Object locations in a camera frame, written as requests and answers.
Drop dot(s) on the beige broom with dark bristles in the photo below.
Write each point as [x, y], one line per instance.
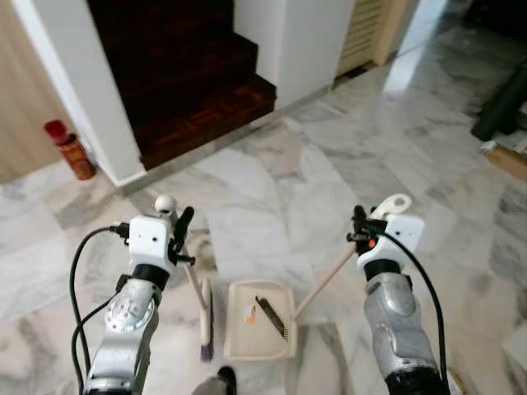
[206, 321]

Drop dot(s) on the dark brown comb-like strip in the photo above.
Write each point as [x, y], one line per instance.
[272, 317]

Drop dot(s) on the red-capped orange spray can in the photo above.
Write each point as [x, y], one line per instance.
[74, 152]

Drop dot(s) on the dark wooden staircase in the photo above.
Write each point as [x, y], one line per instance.
[189, 90]

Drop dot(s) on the black and grey robot foot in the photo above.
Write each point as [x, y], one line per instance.
[221, 383]

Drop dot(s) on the brown wooden board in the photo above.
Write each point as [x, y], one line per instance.
[506, 160]

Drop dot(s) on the small printed cardboard box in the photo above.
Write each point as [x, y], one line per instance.
[454, 385]

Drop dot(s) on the beige louvred door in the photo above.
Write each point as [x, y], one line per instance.
[358, 33]

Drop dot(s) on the light wooden door panel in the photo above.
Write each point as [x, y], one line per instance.
[25, 99]

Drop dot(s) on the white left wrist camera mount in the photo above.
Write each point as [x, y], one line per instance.
[148, 240]

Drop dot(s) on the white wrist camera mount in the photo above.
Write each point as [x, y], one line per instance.
[148, 240]
[402, 234]

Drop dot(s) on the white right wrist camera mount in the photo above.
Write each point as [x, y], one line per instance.
[402, 234]

